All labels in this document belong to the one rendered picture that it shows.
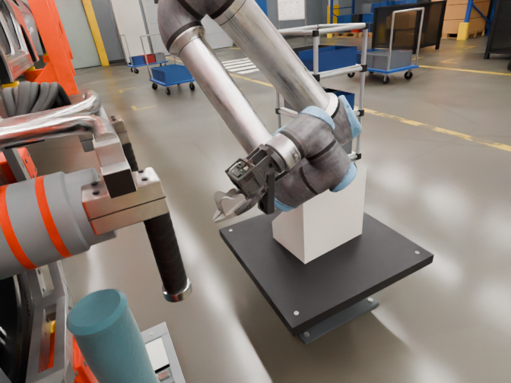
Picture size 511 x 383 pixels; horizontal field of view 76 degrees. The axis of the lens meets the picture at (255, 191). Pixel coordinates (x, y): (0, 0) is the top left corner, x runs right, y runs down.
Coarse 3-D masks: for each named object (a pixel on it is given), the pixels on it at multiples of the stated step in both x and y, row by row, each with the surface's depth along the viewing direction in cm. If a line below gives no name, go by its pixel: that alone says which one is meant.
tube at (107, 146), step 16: (0, 128) 43; (16, 128) 43; (32, 128) 44; (48, 128) 44; (64, 128) 45; (80, 128) 45; (96, 128) 39; (112, 128) 39; (0, 144) 43; (16, 144) 45; (96, 144) 36; (112, 144) 36; (112, 160) 37
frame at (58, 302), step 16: (16, 160) 68; (0, 176) 68; (16, 176) 69; (32, 272) 70; (32, 288) 69; (64, 288) 71; (48, 304) 68; (64, 304) 68; (48, 320) 68; (64, 320) 64; (32, 336) 61; (48, 336) 65; (64, 336) 61; (32, 352) 58; (48, 352) 62; (64, 352) 58; (0, 368) 35; (32, 368) 56; (64, 368) 55
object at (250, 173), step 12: (252, 156) 76; (264, 156) 78; (276, 156) 77; (228, 168) 78; (240, 168) 76; (252, 168) 73; (264, 168) 78; (276, 168) 80; (240, 180) 73; (252, 180) 75; (264, 180) 76; (240, 192) 80; (252, 192) 76; (264, 192) 78
